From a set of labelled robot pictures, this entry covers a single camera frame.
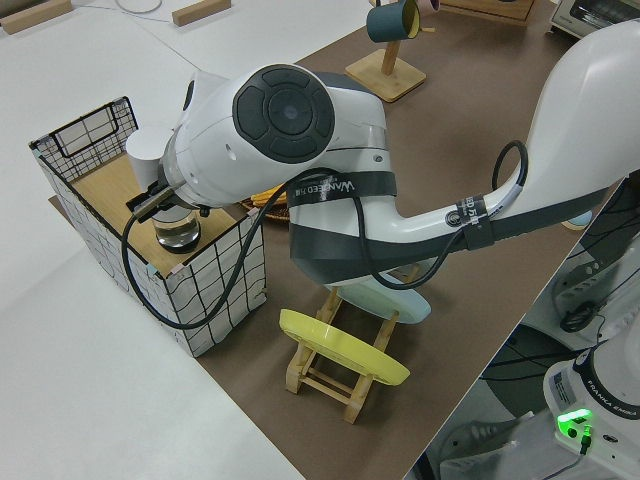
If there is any long wooden block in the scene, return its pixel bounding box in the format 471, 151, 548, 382
0, 0, 74, 35

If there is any round brown wicker tray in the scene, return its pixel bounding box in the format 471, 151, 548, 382
239, 197, 292, 222

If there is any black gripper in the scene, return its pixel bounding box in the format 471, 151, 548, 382
126, 180, 176, 224

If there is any thin white cable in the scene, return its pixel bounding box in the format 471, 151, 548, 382
74, 0, 174, 24

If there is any wooden cabinet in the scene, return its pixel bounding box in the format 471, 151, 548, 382
442, 0, 536, 27

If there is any short wooden block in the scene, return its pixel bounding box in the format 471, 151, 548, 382
172, 0, 232, 26

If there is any white bottle with glass base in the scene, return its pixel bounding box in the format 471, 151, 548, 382
124, 126, 202, 256

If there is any white power strip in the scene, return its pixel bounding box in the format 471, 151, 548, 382
552, 252, 619, 321

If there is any brown table mat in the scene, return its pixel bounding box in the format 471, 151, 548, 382
48, 0, 640, 480

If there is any coiled black cable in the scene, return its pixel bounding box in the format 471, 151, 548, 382
559, 305, 596, 334

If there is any cream toaster oven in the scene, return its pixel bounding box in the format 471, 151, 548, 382
549, 0, 640, 41

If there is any wire grid box wooden shelf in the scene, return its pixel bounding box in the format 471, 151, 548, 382
28, 95, 267, 359

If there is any dark teal mug yellow inside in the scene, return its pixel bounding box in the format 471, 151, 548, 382
366, 0, 424, 44

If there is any light blue plate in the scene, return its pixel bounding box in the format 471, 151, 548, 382
324, 278, 432, 326

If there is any wooden mug tree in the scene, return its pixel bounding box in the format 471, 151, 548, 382
344, 27, 438, 104

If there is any yellow plate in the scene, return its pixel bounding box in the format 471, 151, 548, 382
278, 308, 411, 386

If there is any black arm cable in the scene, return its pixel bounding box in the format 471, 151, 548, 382
121, 141, 530, 330

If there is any wooden plate rack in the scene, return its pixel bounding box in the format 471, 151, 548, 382
285, 263, 422, 425

